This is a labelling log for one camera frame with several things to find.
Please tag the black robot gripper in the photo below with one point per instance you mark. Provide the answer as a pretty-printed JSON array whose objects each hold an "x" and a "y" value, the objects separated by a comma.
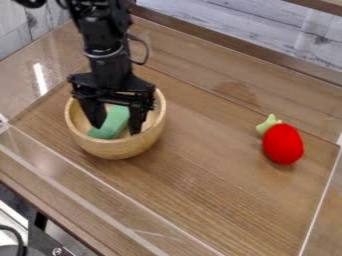
[{"x": 111, "y": 83}]

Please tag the green rectangular block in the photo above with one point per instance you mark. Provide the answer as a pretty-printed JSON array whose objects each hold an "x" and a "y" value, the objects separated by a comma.
[{"x": 115, "y": 123}]

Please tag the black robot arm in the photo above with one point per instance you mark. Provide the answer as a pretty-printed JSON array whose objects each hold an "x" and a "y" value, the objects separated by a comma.
[{"x": 103, "y": 22}]

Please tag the brown wooden bowl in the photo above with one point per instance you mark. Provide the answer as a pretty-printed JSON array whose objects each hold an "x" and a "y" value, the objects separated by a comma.
[{"x": 125, "y": 145}]

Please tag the red plush strawberry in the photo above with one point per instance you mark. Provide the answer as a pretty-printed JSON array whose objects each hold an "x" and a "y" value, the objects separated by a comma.
[{"x": 282, "y": 143}]

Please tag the clear acrylic tray wall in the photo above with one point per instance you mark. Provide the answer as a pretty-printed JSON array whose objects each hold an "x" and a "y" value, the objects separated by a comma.
[{"x": 108, "y": 221}]

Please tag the black table frame leg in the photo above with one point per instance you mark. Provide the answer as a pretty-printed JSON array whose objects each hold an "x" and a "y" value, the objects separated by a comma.
[{"x": 41, "y": 244}]

